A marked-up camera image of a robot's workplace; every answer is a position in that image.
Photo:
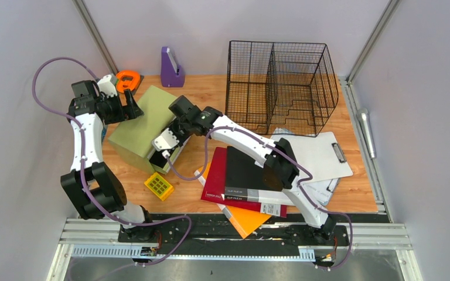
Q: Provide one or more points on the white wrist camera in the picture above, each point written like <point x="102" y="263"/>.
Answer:
<point x="107" y="85"/>
<point x="166" y="140"/>

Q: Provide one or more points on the red folder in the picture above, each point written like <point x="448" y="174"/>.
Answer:
<point x="213" y="190"/>

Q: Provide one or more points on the yellow grid box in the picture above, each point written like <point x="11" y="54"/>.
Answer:
<point x="159" y="186"/>

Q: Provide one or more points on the black clip file folder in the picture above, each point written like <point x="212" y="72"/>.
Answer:
<point x="244" y="181"/>

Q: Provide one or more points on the white clipboard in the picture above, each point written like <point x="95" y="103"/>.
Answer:
<point x="318" y="155"/>

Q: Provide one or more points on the orange folder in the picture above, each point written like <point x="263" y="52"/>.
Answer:
<point x="244" y="221"/>

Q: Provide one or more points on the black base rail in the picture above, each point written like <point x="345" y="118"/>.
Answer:
<point x="214" y="235"/>

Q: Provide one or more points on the blue white toy brick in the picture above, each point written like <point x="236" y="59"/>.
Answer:
<point x="103" y="133"/>

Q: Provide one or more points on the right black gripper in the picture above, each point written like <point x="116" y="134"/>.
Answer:
<point x="172" y="127"/>

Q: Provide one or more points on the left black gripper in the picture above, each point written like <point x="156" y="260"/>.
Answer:
<point x="132" y="110"/>

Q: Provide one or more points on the black wire mesh basket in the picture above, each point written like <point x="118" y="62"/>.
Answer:
<point x="280" y="87"/>

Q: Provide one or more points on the purple tape dispenser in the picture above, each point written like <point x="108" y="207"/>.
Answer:
<point x="172" y="74"/>

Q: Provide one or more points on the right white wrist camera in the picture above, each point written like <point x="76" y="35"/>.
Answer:
<point x="166" y="140"/>

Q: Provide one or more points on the green drawer cabinet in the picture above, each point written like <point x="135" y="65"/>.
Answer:
<point x="132" y="140"/>

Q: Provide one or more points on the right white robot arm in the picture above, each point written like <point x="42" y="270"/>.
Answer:
<point x="282" y="172"/>

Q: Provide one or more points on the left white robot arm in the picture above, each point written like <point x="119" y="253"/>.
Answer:
<point x="91" y="186"/>

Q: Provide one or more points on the papers under clipboard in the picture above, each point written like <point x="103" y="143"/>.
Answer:
<point x="322" y="191"/>

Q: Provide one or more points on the orange tape roll holder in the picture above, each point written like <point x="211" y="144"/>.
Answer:
<point x="128" y="80"/>

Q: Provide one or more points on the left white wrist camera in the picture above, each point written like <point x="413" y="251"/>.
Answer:
<point x="107" y="85"/>

